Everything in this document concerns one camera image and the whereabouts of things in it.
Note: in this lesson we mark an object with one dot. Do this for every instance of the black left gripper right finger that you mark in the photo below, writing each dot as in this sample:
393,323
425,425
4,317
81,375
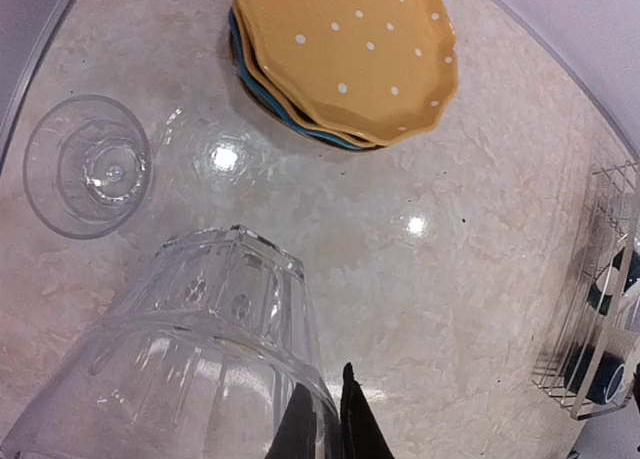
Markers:
361,436

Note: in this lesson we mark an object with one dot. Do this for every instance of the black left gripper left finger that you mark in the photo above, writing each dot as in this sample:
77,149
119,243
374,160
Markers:
298,435

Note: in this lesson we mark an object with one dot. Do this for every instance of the clear drinking glass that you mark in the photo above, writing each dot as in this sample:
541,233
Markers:
198,359
87,167

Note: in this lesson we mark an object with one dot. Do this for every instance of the yellow polka dot plate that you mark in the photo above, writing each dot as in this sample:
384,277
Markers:
382,70
300,117

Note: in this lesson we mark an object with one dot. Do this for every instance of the dark blue mug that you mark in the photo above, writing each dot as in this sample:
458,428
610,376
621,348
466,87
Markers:
607,379

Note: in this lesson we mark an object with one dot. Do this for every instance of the wire metal dish rack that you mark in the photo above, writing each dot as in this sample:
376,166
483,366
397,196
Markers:
598,303

